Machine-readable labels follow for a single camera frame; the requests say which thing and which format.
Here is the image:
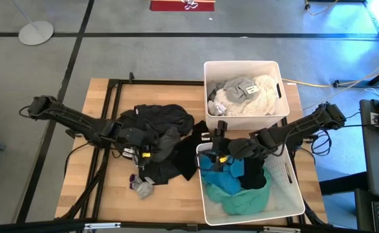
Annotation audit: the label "silver bracket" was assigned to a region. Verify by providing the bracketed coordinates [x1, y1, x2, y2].
[263, 226, 302, 233]
[84, 221, 122, 230]

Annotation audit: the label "small light grey cloth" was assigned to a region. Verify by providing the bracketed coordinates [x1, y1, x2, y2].
[208, 100, 228, 117]

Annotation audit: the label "white garment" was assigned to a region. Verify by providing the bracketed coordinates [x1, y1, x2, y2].
[208, 74, 278, 117]

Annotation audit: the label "small black garment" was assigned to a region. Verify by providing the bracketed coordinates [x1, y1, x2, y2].
[146, 158, 179, 186]

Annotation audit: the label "teal green garment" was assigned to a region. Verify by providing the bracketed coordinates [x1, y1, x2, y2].
[201, 166, 274, 216]

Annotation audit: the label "grey and purple sock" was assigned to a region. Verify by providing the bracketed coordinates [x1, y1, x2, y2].
[129, 173, 155, 200]

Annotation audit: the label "bright blue garment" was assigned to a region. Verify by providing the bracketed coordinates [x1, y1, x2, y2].
[198, 153, 246, 196]

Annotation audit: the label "white textured plastic bin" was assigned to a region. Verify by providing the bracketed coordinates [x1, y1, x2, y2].
[203, 60, 290, 131]
[195, 141, 306, 227]

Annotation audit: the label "white cord bundle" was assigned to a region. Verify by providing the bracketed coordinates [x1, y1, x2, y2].
[181, 0, 199, 10]

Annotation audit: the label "round grey floor stand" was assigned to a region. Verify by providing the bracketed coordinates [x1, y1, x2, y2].
[10, 0, 55, 47]

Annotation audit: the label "black floor stand bar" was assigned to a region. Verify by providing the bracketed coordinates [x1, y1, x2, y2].
[333, 63, 379, 89]

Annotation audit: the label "large black garment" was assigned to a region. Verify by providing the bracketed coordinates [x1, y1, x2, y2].
[117, 104, 196, 153]

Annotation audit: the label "black pants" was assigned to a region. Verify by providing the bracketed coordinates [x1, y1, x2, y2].
[171, 120, 210, 181]

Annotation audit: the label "red mat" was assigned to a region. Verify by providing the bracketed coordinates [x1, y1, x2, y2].
[149, 0, 216, 12]

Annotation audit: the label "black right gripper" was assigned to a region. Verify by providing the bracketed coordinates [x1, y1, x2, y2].
[196, 120, 232, 169]

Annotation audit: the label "black table frame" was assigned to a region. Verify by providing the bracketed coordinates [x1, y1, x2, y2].
[58, 71, 328, 227]

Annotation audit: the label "black rig beam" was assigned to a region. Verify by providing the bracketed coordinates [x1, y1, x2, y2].
[0, 218, 379, 233]

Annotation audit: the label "white floor cable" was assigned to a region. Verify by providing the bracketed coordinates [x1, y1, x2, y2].
[302, 53, 379, 111]

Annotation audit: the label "dark grey garment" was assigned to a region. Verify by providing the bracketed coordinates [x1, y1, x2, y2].
[152, 127, 181, 163]

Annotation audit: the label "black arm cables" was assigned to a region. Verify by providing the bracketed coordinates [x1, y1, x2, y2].
[307, 111, 379, 157]

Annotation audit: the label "short yellow cable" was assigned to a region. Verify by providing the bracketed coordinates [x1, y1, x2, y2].
[305, 0, 340, 16]

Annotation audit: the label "dark blue garment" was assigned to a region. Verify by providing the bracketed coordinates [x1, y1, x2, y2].
[239, 155, 268, 191]

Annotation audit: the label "yellow floor cable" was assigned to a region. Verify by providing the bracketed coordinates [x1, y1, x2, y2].
[281, 66, 379, 89]

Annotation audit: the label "black shorts white print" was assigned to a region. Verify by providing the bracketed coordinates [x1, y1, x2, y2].
[111, 144, 138, 161]

